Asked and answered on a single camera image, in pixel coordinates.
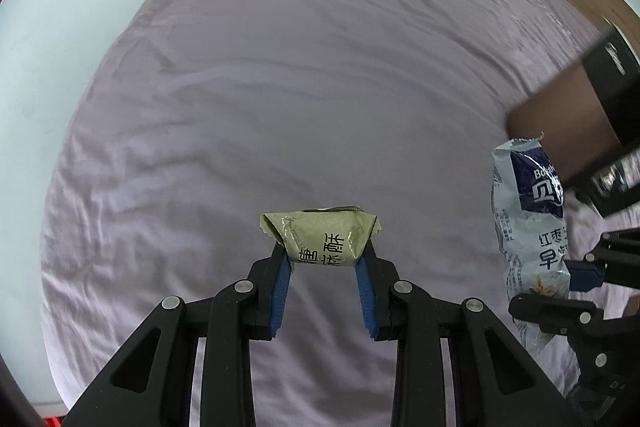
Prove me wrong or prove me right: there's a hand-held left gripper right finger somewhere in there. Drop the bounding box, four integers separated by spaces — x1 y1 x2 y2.
354 243 581 427

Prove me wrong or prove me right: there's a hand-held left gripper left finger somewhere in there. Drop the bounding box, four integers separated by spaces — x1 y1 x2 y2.
62 244 294 427

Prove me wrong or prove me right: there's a purple bed sheet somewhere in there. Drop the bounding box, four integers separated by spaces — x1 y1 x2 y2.
40 0 640 427

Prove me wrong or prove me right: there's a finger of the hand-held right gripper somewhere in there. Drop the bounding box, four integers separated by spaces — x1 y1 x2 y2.
566 229 640 294
507 293 640 390

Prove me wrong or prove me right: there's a beige snack packet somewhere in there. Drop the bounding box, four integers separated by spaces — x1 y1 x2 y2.
258 206 385 270

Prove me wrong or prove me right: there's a blue and white cereal bag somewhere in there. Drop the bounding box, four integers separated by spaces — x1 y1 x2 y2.
489 134 572 353

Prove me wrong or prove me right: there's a person's right forearm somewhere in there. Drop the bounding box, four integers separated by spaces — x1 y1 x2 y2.
506 24 640 188

